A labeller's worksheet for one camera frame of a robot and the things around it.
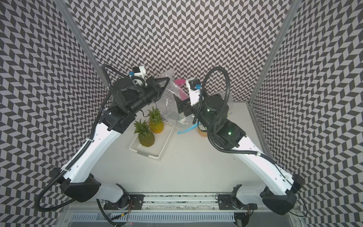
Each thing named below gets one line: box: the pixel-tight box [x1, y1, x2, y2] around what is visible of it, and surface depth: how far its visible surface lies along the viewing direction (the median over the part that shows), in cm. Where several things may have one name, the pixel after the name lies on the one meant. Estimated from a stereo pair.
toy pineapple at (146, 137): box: [133, 118, 156, 148], surface depth 88 cm
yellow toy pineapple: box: [147, 105, 165, 134], surface depth 94 cm
